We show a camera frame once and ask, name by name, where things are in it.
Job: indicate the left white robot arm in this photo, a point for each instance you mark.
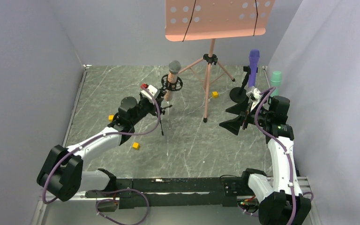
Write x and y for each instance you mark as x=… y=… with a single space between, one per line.
x=62 y=175

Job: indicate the yellow cube left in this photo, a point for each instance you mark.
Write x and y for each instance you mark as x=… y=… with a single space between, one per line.
x=111 y=118

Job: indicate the glitter silver-head microphone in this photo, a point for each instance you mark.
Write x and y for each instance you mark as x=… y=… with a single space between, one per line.
x=174 y=69

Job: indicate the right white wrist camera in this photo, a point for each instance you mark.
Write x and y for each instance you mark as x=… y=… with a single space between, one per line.
x=254 y=94

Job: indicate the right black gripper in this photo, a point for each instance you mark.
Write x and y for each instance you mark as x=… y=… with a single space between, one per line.
x=246 y=115

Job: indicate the yellow cube near music stand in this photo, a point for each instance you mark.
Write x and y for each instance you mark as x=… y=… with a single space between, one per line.
x=215 y=94

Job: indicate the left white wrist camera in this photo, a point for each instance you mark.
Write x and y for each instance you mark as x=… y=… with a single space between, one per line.
x=150 y=92

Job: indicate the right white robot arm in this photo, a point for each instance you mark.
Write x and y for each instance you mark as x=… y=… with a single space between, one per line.
x=281 y=201

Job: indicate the mint green microphone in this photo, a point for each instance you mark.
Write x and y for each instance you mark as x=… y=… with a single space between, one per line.
x=275 y=81

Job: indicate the purple microphone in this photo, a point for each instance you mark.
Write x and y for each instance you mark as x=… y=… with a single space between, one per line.
x=254 y=57

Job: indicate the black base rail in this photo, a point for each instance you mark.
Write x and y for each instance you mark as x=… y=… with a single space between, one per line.
x=226 y=191

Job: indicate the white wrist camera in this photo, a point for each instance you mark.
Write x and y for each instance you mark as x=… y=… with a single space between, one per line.
x=150 y=92
x=254 y=94

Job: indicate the pink music stand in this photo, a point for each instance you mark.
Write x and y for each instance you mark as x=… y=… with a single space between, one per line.
x=188 y=20

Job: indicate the yellow cube front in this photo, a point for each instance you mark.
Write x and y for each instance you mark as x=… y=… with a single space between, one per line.
x=136 y=145

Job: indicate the black shock-mount tripod stand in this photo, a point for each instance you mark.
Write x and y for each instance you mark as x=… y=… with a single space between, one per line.
x=164 y=87

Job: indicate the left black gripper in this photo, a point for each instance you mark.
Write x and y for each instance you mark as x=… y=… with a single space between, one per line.
x=158 y=103

